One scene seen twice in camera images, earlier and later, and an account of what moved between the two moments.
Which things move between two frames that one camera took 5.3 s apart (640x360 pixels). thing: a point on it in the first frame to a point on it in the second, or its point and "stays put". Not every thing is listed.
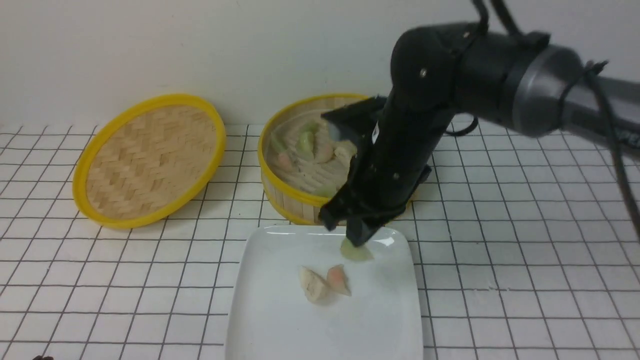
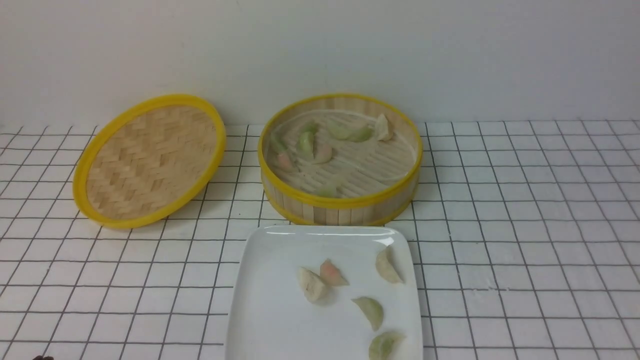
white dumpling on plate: [316, 288] stays put
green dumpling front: [328, 190] stays put
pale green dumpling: [353, 252] to [372, 309]
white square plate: [270, 317] stays put
